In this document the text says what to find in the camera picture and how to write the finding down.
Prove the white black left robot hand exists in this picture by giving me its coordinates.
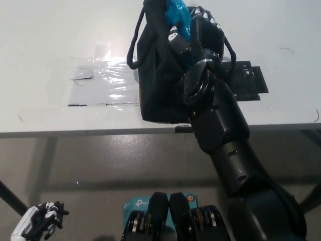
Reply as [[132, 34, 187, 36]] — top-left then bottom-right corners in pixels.
[[11, 200, 70, 240]]

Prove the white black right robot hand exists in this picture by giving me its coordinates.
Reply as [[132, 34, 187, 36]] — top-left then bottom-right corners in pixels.
[[167, 5, 225, 66]]

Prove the blue plate stack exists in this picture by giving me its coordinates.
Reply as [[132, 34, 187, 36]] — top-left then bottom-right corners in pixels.
[[164, 0, 195, 70]]

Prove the black table leg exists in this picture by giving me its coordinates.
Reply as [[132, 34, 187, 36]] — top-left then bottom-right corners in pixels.
[[0, 179, 28, 215], [299, 184, 321, 214]]

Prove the black tape marker patch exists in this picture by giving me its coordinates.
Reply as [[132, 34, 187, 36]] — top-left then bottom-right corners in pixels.
[[220, 60, 270, 102]]

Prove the black fabric handbag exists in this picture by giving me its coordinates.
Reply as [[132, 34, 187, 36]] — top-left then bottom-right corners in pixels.
[[126, 0, 238, 125]]

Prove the small black tape strip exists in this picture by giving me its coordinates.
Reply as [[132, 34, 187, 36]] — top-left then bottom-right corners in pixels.
[[174, 125, 194, 133]]

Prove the small clear tape patch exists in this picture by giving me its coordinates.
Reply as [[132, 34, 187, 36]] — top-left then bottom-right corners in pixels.
[[94, 44, 113, 61]]

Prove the clear plastic tape sheet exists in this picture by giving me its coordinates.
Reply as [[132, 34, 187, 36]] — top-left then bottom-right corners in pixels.
[[21, 57, 141, 117]]

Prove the teal tp-link box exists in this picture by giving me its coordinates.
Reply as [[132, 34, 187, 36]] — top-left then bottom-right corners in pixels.
[[123, 194, 199, 226]]

